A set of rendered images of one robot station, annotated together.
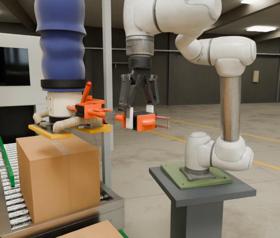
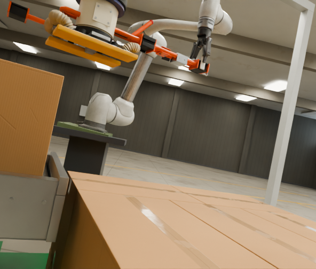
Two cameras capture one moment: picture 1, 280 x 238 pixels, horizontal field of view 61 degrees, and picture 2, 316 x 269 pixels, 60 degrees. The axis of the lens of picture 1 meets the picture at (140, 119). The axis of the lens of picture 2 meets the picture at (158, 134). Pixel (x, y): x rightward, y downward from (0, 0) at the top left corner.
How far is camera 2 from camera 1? 1.76 m
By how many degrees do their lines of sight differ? 81
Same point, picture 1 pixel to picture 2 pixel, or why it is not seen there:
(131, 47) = (211, 25)
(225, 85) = (147, 61)
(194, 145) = (108, 102)
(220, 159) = (121, 115)
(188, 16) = (229, 28)
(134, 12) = (218, 9)
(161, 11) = (225, 18)
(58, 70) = not seen: outside the picture
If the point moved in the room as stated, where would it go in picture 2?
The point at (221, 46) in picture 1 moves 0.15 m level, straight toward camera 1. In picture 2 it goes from (158, 36) to (177, 36)
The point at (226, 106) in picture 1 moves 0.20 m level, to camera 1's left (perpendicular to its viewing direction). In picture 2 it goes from (141, 76) to (134, 67)
